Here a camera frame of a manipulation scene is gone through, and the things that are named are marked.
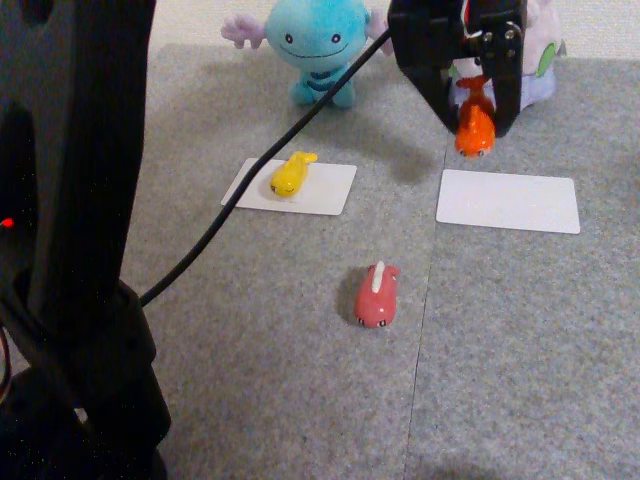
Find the orange shrimp sushi figure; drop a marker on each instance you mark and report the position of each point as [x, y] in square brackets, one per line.
[475, 132]

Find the yellow egg sushi figure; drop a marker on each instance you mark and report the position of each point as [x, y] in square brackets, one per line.
[290, 175]

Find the purple Goomy plush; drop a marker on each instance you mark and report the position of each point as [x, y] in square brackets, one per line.
[540, 60]

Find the blue Wooper plush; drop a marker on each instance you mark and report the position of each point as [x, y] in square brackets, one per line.
[315, 35]

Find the pink sushi figure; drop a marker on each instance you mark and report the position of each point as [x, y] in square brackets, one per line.
[375, 300]

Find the white card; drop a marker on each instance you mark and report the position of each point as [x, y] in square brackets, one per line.
[325, 195]
[507, 201]

